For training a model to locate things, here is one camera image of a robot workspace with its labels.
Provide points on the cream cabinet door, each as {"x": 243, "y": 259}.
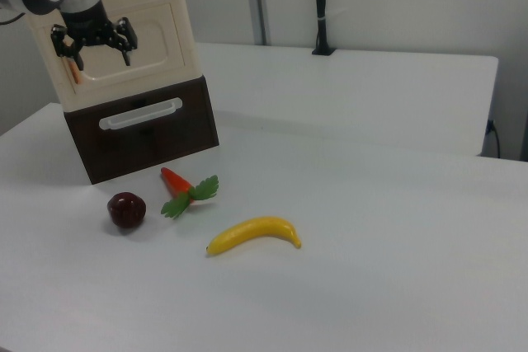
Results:
{"x": 150, "y": 47}

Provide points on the yellow banana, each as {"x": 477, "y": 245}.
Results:
{"x": 247, "y": 230}

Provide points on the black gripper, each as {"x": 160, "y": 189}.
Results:
{"x": 88, "y": 26}

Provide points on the cream plastic cabinet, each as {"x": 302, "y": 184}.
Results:
{"x": 183, "y": 18}

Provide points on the orange carrot with green leaves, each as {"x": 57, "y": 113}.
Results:
{"x": 175, "y": 182}

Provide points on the dark red apple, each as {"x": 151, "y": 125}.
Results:
{"x": 127, "y": 209}

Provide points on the dark brown drawer unit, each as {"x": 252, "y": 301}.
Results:
{"x": 165, "y": 139}

